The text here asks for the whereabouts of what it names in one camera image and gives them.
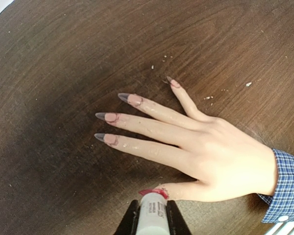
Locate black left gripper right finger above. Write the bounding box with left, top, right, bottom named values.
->
left=166, top=200, right=192, bottom=235

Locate blue checked shirt forearm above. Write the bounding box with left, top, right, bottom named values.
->
left=258, top=149, right=294, bottom=223

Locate white nail polish cap brush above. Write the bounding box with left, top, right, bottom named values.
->
left=136, top=192, right=170, bottom=235

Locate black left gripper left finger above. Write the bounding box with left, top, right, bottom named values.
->
left=114, top=200, right=140, bottom=235

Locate pale hand with long nails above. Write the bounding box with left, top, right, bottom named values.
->
left=95, top=78, right=278, bottom=202

